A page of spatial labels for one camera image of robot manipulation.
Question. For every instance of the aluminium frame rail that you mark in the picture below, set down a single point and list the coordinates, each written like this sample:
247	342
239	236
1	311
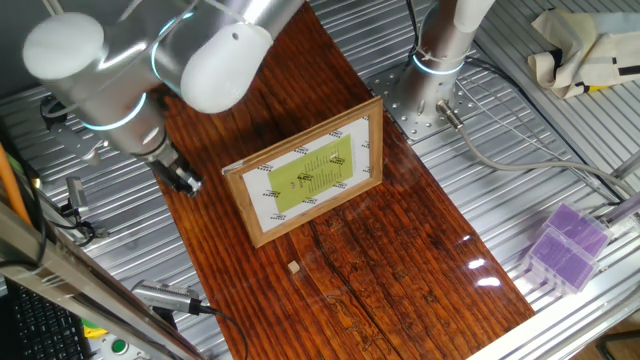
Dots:
75	280

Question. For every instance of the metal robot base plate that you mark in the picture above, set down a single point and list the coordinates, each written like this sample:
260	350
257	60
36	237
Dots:
400	107

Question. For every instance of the beige canvas bag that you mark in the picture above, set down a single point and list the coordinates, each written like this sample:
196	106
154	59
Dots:
585	50

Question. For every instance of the green push button box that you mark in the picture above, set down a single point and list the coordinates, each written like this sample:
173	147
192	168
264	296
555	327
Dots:
119	346

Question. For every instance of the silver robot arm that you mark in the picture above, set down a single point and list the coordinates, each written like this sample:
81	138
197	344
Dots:
125	75

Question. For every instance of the black keyboard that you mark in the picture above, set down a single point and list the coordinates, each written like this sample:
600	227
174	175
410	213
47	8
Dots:
45	325

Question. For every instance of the wooden picture frame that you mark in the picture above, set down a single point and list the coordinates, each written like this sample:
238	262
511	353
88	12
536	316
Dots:
310	175

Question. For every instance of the orange tube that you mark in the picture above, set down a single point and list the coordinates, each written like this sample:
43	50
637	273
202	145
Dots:
11	185

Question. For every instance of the silver ribbed camera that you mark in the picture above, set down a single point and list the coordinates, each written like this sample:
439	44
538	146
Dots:
165	296

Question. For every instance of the small wooden cube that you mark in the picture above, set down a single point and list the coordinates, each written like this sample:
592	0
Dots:
294	267

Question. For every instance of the yellow small object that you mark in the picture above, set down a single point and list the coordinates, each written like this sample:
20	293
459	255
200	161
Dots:
94	330

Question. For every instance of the purple clear plastic box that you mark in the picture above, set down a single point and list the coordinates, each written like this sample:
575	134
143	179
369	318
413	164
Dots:
579	229
562	261

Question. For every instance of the small grey camera on mount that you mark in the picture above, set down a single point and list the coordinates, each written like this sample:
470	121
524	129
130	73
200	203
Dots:
76	197

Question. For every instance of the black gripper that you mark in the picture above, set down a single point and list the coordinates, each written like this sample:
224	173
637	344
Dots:
167	167

